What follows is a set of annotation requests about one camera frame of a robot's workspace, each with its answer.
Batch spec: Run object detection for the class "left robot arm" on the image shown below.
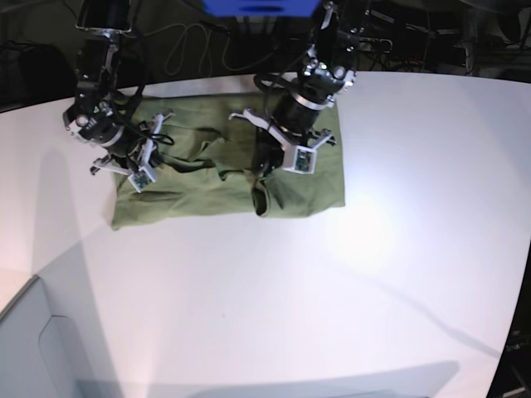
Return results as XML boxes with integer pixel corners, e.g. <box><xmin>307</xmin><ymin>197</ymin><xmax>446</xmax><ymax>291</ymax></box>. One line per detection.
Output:
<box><xmin>230</xmin><ymin>1</ymin><xmax>370</xmax><ymax>177</ymax></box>

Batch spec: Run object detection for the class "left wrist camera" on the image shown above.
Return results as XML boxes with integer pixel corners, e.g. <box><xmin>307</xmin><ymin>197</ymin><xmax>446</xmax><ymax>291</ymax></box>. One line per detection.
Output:
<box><xmin>282</xmin><ymin>145</ymin><xmax>317</xmax><ymax>175</ymax></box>

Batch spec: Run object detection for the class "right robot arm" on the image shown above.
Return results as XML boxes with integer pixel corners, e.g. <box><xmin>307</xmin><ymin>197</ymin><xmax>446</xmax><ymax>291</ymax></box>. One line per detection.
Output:
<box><xmin>62</xmin><ymin>1</ymin><xmax>174</xmax><ymax>184</ymax></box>

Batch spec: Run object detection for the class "green T-shirt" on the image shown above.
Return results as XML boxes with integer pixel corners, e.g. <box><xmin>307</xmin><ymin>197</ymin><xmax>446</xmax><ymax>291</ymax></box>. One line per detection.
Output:
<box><xmin>110</xmin><ymin>93</ymin><xmax>345</xmax><ymax>230</ymax></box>

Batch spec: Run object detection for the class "grey cable loop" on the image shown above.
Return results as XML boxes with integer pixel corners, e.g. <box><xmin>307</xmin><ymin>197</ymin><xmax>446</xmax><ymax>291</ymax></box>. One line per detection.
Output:
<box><xmin>164</xmin><ymin>22</ymin><xmax>287</xmax><ymax>75</ymax></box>

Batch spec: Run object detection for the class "white power strip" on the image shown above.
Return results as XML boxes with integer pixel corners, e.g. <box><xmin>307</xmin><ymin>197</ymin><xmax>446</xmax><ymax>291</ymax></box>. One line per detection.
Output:
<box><xmin>357</xmin><ymin>36</ymin><xmax>393</xmax><ymax>53</ymax></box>

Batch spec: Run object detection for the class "blue box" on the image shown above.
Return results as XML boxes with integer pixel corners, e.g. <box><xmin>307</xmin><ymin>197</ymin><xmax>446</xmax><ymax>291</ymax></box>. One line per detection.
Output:
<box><xmin>202</xmin><ymin>0</ymin><xmax>321</xmax><ymax>17</ymax></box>

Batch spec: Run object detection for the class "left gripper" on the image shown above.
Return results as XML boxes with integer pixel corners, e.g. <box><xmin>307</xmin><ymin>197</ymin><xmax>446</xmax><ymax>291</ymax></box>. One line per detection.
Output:
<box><xmin>229</xmin><ymin>64</ymin><xmax>356</xmax><ymax>177</ymax></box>

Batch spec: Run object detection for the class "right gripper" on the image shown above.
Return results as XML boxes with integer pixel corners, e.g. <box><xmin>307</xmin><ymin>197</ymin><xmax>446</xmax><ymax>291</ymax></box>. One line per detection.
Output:
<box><xmin>62</xmin><ymin>105</ymin><xmax>174</xmax><ymax>176</ymax></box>

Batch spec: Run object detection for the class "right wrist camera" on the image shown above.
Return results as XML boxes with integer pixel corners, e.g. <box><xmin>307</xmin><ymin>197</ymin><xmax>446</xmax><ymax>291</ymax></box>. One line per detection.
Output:
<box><xmin>128</xmin><ymin>164</ymin><xmax>158</xmax><ymax>193</ymax></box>

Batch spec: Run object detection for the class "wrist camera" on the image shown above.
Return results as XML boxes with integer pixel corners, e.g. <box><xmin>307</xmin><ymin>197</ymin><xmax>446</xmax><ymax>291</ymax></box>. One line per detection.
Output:
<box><xmin>282</xmin><ymin>145</ymin><xmax>317</xmax><ymax>175</ymax></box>
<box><xmin>128</xmin><ymin>164</ymin><xmax>158</xmax><ymax>193</ymax></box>

